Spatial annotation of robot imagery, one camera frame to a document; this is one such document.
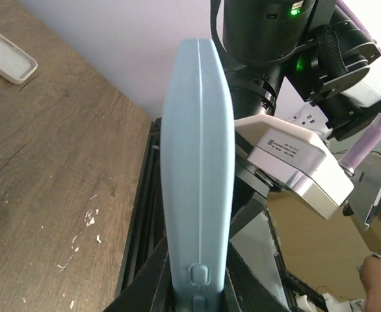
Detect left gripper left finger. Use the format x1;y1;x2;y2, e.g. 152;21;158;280
104;238;174;312

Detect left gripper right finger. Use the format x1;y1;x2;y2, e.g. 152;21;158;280
224;243;287;312

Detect light blue phone case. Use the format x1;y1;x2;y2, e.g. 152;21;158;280
160;39;235;311

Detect beige phone case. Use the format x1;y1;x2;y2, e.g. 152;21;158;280
0;34;38;85

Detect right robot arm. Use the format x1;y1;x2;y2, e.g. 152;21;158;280
210;1;381;141

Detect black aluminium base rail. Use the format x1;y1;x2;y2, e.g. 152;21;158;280
116;118;166;296

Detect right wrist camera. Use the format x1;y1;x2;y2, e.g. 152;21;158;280
235;114;354;220

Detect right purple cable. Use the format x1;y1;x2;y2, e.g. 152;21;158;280
335;0;381;173

